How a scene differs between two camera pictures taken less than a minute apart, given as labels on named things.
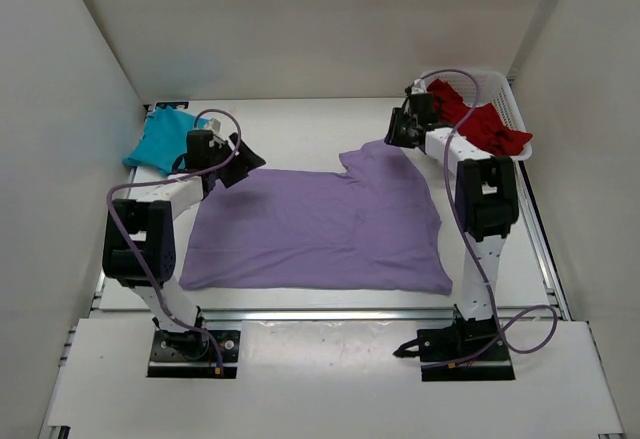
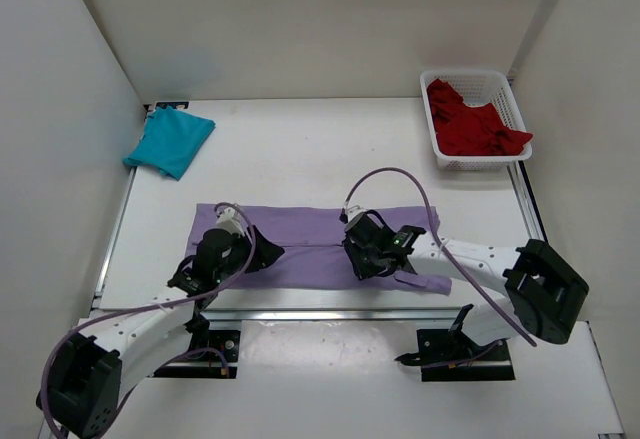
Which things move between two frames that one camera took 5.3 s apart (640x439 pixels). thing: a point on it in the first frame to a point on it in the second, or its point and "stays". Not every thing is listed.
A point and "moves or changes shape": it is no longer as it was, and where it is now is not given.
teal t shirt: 164,139 stays
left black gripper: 244,162 to 266,252
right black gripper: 394,138 to 363,270
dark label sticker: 174,104 stays
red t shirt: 485,126 stays
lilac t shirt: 375,229 moves or changes shape
